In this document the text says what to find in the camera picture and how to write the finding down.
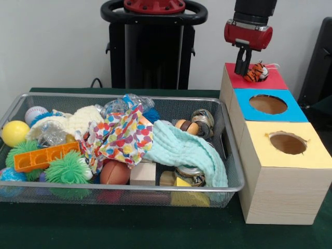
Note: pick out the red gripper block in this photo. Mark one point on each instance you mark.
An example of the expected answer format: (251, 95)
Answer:
(249, 36)

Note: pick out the orange tiger plush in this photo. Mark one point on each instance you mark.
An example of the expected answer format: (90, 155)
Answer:
(255, 74)

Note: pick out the mint green quilted cloth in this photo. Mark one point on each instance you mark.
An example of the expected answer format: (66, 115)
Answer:
(186, 150)

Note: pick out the colourful dotted cloth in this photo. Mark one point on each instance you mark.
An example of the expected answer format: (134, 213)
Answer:
(122, 137)

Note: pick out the cream knitted cloth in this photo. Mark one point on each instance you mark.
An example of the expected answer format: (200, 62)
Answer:
(80, 119)

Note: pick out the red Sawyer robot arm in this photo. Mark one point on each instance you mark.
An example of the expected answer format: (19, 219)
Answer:
(255, 10)

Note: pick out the wooden box with three holes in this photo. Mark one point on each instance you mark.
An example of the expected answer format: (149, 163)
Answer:
(282, 197)

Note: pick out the silver drinks can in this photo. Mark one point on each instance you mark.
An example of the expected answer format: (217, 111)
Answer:
(205, 122)

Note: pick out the black flat panel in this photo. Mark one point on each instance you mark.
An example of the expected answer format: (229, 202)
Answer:
(319, 64)

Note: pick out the brown yellow striped bee toy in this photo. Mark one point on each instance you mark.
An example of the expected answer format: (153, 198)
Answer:
(189, 126)

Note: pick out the dark green table cloth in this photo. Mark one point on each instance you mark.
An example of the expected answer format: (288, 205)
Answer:
(325, 102)
(129, 228)

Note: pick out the brown toy football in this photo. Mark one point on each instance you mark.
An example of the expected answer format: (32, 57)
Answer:
(114, 173)

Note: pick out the green spiky ball with eyes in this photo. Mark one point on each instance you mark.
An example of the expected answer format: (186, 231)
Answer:
(67, 168)

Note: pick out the white baseball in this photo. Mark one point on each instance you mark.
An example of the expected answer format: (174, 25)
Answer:
(35, 114)

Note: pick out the orange building block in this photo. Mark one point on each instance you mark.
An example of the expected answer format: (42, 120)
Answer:
(39, 158)

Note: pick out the yellow ball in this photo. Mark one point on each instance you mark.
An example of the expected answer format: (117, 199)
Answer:
(15, 133)

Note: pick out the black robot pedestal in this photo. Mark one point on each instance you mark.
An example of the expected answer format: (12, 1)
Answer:
(150, 52)

